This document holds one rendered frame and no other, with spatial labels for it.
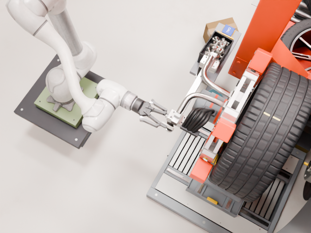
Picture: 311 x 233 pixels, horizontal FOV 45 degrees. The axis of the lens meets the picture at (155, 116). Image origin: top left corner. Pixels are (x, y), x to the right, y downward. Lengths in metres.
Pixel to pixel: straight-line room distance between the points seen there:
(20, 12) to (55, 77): 0.55
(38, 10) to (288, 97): 1.16
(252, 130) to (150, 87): 1.42
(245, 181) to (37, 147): 1.61
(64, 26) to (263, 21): 1.00
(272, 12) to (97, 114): 0.93
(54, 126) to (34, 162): 0.39
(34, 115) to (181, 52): 1.23
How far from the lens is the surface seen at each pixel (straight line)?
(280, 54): 2.17
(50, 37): 1.85
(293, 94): 1.69
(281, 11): 1.81
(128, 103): 1.87
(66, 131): 2.47
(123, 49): 3.03
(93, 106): 1.82
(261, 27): 1.93
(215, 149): 1.69
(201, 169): 1.77
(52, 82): 2.26
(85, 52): 2.29
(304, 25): 2.75
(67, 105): 2.45
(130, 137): 2.72
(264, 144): 1.59
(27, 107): 2.59
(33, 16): 1.84
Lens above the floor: 2.59
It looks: 69 degrees down
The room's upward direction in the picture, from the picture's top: 4 degrees clockwise
